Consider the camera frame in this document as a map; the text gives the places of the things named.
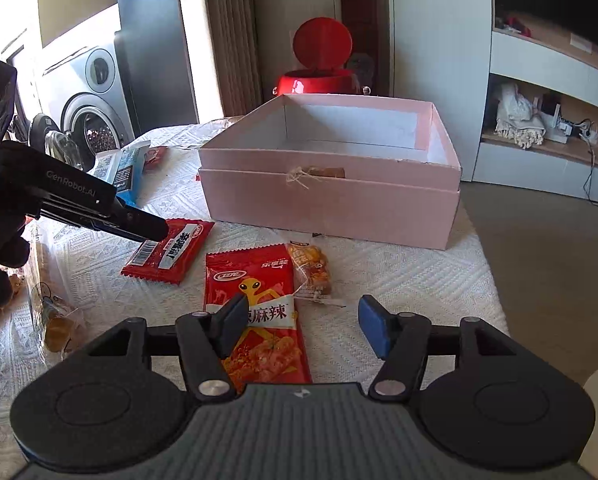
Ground pink cardboard box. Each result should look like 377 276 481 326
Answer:
198 92 464 251

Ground clear packet brown round cake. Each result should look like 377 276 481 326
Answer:
26 225 85 356

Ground large red snack packet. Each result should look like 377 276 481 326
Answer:
204 242 314 395

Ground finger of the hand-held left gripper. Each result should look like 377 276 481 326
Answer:
113 198 172 243

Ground white router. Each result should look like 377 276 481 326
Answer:
546 102 574 141

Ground white quilted tablecloth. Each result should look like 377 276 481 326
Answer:
0 122 510 461

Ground dark red door panel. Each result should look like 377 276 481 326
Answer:
339 0 380 61

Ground white shelf unit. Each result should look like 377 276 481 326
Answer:
471 0 598 206

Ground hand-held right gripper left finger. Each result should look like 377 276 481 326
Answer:
86 293 250 403

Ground red lidded trash can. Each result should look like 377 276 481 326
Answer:
273 16 372 97

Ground dark round object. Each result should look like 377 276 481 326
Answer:
349 52 377 96

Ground blue white snack packet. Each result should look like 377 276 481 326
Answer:
113 146 150 207

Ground clear brown snack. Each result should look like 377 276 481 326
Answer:
285 240 347 308

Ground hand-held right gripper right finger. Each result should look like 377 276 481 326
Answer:
358 295 517 403

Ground beige curtain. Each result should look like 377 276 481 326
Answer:
201 0 260 121

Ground dark grey tall panel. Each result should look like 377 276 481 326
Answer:
114 0 197 128

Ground white fringed cloth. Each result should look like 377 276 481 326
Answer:
494 82 547 148

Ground small red barcode snack packet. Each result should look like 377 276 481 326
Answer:
120 217 216 287

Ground silver washing machine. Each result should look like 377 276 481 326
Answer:
29 30 137 171

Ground black cable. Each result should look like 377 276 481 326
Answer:
574 120 598 211

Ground red items on shelf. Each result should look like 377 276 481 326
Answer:
499 12 532 38

